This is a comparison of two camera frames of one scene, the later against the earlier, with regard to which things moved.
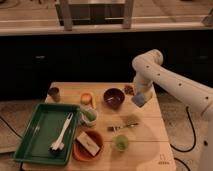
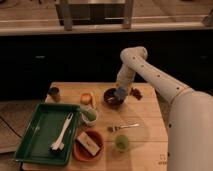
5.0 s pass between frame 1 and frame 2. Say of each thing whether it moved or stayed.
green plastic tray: stayed
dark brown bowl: stayed
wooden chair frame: stayed
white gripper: moved
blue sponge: moved
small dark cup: stayed
